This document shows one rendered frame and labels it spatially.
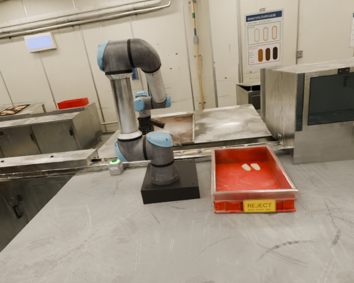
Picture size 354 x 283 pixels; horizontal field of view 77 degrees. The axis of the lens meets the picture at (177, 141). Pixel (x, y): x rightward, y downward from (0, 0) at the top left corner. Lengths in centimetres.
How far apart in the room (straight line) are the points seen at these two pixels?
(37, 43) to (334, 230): 591
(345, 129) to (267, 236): 75
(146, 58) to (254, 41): 138
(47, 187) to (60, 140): 253
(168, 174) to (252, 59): 144
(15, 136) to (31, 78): 200
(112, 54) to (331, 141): 114
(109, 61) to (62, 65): 495
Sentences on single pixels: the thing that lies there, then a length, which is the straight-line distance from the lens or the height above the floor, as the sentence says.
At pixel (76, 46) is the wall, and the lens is 572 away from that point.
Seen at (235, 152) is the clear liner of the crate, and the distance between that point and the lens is 133.
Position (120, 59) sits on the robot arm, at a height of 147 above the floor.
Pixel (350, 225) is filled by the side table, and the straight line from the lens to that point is 101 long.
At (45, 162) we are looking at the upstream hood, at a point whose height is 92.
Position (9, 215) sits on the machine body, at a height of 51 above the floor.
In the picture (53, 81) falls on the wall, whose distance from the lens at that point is 609.
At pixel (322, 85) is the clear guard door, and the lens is 130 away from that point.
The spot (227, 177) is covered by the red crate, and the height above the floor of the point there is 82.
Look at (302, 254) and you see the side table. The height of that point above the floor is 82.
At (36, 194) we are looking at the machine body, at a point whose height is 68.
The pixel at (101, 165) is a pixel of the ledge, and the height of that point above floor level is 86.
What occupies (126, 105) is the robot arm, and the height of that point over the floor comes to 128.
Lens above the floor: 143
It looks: 19 degrees down
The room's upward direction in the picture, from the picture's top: 8 degrees counter-clockwise
